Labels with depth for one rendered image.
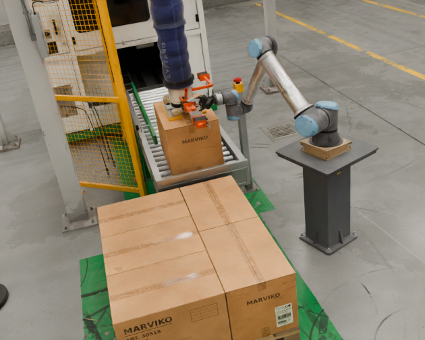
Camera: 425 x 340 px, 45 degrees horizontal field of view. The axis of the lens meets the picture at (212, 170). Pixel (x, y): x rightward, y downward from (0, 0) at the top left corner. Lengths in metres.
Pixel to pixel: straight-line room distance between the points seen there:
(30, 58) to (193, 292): 2.21
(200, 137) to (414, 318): 1.84
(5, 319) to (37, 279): 0.41
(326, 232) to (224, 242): 0.96
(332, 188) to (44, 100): 2.26
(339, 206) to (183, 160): 1.17
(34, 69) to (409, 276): 3.04
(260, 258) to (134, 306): 0.75
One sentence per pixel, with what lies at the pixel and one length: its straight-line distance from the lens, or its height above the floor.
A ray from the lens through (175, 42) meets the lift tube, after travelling 3.76.
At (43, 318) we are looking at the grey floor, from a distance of 3.83.
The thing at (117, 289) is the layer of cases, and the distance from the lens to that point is 2.98.
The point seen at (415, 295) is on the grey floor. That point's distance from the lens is 3.61.
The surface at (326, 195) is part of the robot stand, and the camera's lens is 3.64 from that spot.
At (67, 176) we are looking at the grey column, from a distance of 4.47.
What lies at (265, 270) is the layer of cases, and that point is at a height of 0.54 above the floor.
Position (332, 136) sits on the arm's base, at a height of 0.87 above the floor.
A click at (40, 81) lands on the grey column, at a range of 4.18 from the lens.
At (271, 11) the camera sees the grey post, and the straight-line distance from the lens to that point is 6.66.
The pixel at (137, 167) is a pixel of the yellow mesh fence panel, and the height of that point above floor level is 0.37.
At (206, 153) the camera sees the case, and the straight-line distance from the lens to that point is 3.84.
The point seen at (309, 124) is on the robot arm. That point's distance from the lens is 3.31.
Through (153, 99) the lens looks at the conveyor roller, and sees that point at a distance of 5.57.
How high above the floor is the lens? 2.40
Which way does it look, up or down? 28 degrees down
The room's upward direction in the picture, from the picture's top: 8 degrees counter-clockwise
